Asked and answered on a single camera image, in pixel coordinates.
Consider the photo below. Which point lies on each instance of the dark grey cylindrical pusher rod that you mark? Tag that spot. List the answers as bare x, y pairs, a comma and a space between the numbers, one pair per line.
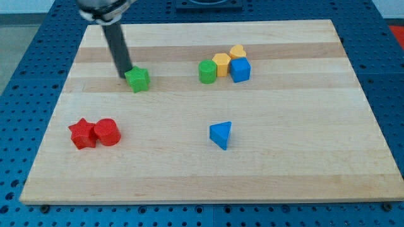
118, 48

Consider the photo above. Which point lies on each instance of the green star block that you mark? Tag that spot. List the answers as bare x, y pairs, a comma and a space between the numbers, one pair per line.
138, 79

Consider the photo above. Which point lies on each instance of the red star block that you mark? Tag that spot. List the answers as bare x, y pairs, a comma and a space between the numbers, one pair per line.
82, 134

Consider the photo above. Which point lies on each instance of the red cylinder block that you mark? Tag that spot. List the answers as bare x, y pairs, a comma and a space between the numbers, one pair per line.
107, 132

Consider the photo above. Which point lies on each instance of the green cylinder block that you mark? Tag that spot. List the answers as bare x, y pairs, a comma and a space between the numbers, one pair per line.
207, 71

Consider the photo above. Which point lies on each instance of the yellow hexagon block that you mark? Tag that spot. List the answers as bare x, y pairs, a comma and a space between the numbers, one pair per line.
222, 61

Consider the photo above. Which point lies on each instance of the yellow heart block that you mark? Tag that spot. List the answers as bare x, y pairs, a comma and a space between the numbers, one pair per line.
237, 51

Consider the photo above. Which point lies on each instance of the blue cube block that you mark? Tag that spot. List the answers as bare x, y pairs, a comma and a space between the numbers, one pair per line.
240, 69

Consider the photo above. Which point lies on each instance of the blue triangle block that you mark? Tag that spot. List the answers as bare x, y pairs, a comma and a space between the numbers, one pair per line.
220, 134

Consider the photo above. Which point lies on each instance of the light wooden board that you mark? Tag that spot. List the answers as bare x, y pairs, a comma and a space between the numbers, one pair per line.
302, 128

